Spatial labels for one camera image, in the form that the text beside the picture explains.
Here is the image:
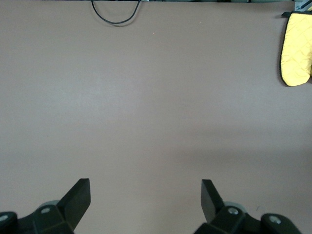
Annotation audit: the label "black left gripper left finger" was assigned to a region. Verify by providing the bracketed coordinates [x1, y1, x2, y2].
[0, 178, 92, 234]

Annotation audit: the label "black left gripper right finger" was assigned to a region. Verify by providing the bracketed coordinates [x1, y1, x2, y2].
[194, 179, 303, 234]

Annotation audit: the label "yellow quilted oven mitt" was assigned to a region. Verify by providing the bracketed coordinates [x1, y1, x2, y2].
[278, 10, 312, 87]

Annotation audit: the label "black looped cable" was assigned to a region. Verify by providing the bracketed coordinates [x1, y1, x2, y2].
[91, 0, 141, 27]

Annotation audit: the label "small metal bracket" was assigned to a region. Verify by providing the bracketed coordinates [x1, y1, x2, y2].
[293, 0, 312, 12]

